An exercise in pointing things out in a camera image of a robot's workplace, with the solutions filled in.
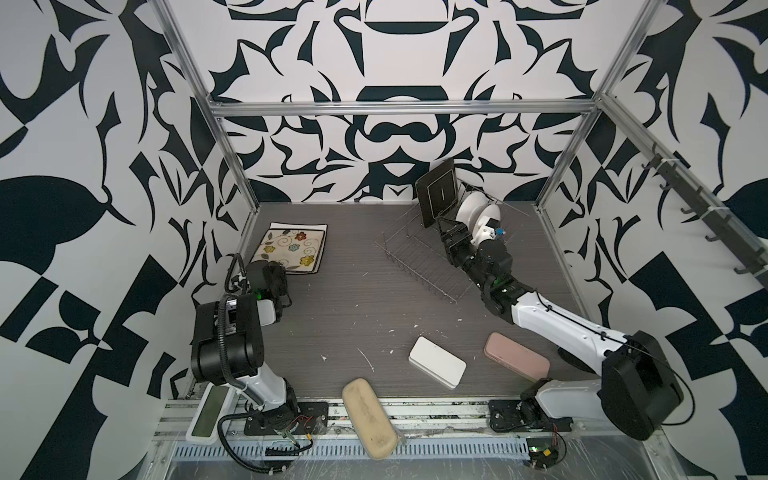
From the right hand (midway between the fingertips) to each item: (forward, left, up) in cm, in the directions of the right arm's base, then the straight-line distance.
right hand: (439, 223), depth 76 cm
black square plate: (+26, -4, -13) cm, 30 cm away
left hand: (+5, +47, -18) cm, 50 cm away
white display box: (-36, +56, -23) cm, 70 cm away
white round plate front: (+18, -21, -15) cm, 32 cm away
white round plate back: (+19, -13, -13) cm, 26 cm away
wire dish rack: (+11, +1, -28) cm, 31 cm away
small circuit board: (-45, -22, -30) cm, 59 cm away
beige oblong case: (-39, +18, -24) cm, 49 cm away
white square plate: (+24, +45, -28) cm, 58 cm away
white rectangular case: (-26, +1, -26) cm, 37 cm away
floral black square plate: (+10, +43, -24) cm, 50 cm away
